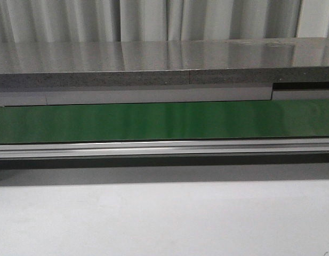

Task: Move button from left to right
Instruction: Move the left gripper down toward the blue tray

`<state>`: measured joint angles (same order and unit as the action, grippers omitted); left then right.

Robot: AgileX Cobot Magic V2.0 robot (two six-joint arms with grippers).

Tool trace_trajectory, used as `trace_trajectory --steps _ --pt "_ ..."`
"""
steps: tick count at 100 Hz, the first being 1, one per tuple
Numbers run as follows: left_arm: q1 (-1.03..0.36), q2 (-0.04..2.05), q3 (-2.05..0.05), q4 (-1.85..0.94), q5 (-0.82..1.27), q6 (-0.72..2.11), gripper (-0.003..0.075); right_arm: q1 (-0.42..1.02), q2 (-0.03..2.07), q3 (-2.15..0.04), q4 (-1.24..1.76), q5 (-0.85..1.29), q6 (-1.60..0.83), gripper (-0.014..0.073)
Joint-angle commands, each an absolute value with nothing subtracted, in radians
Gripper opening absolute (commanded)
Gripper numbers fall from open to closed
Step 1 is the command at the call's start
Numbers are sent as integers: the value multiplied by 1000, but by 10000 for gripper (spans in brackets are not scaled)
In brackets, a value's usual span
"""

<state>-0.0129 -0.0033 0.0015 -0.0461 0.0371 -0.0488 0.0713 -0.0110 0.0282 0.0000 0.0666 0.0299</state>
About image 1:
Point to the grey stone counter slab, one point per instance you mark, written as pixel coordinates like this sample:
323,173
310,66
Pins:
67,65

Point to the green conveyor belt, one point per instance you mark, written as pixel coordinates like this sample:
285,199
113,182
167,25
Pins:
165,121

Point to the white pleated curtain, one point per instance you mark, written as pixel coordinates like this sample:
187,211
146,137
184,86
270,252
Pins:
108,21

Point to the aluminium conveyor side rail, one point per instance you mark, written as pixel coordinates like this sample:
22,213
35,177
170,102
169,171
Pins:
181,147

